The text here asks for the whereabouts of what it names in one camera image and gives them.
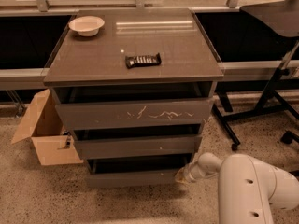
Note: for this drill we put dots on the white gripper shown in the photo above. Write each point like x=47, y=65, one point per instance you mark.
x=189, y=173

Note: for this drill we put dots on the scratched grey top drawer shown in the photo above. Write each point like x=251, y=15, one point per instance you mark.
x=126, y=106

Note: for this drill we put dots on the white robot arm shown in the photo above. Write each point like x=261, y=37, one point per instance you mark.
x=248, y=189

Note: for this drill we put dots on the grey bottom drawer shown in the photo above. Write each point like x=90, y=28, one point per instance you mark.
x=135, y=171

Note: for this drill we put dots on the white bowl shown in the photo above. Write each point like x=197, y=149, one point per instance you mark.
x=87, y=25

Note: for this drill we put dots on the open cardboard box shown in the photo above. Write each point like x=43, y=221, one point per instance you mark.
x=42, y=125

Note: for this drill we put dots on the black office chair base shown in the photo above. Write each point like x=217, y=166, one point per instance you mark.
x=288, y=137

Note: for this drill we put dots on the grey middle drawer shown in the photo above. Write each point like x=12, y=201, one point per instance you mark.
x=138, y=141

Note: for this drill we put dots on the grey drawer cabinet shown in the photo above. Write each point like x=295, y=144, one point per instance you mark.
x=100, y=60

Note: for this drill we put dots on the black snack bar wrapper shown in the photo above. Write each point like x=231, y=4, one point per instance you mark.
x=142, y=61

